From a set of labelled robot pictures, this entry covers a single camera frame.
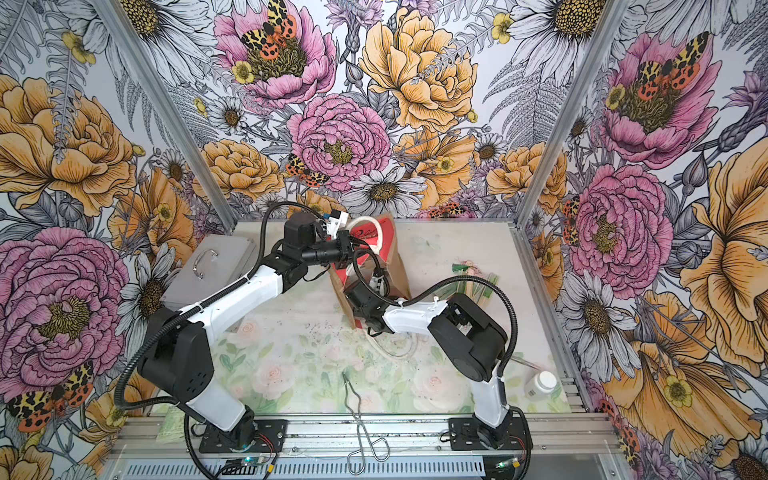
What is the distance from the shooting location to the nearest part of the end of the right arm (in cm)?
69

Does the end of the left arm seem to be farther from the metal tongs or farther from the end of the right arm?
the metal tongs

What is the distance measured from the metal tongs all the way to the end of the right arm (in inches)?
9.7

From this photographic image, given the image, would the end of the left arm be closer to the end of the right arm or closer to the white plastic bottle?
the end of the right arm

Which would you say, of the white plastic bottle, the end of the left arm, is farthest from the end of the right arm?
the white plastic bottle

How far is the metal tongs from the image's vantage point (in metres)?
0.73

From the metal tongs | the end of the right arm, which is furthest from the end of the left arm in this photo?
the metal tongs
